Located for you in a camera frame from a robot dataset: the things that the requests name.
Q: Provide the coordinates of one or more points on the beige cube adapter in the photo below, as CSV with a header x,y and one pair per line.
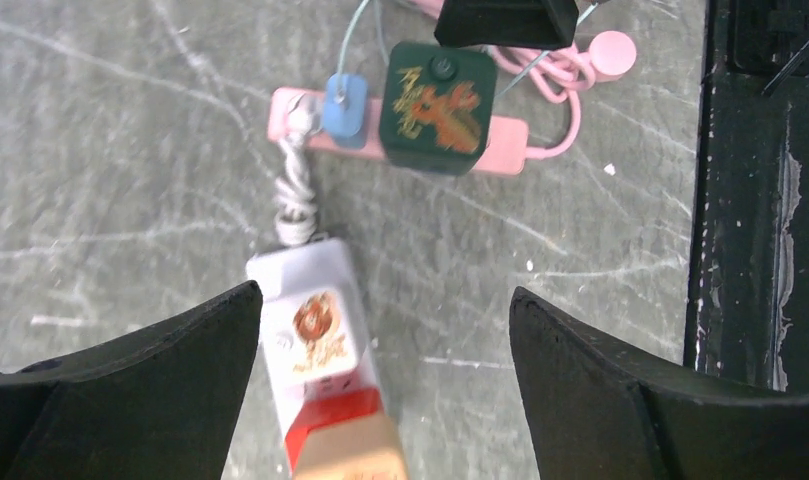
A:
x,y
367,448

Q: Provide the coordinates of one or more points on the white lion print adapter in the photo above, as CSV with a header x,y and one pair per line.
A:
x,y
309,336

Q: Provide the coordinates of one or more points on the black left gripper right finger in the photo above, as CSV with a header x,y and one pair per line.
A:
x,y
600,408

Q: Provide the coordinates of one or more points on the white multicolour power strip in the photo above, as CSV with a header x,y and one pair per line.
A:
x,y
317,264

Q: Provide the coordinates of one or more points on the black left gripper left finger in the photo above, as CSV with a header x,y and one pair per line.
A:
x,y
161,402

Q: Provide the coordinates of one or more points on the small blue usb plug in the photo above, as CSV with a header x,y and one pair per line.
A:
x,y
345,109

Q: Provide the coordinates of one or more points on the dark green cube adapter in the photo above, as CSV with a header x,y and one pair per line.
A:
x,y
436,107

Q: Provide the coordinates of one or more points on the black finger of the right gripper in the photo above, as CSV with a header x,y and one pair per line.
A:
x,y
532,24

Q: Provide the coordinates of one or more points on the red cube adapter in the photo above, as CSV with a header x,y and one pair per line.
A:
x,y
326,412

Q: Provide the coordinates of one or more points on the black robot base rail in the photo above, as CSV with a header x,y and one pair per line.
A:
x,y
747,314

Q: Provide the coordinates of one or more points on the pink slim power strip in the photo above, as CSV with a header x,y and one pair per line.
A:
x,y
505,153

